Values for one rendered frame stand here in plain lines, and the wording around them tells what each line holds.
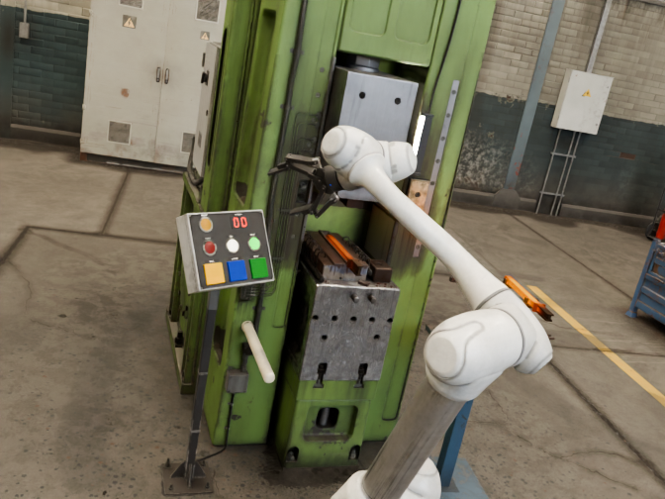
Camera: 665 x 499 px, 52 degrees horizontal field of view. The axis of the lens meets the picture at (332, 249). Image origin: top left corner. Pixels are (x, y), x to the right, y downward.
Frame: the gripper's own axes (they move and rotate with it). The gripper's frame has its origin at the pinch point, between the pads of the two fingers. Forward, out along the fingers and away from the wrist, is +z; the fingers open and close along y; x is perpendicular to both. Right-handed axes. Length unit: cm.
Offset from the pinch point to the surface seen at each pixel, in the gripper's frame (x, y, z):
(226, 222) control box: -30, -18, 52
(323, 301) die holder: -47, -71, 44
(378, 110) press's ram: -87, -13, 5
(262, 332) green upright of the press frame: -43, -80, 80
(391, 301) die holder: -64, -88, 26
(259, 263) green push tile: -30, -38, 48
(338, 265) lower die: -60, -64, 38
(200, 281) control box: -6, -27, 56
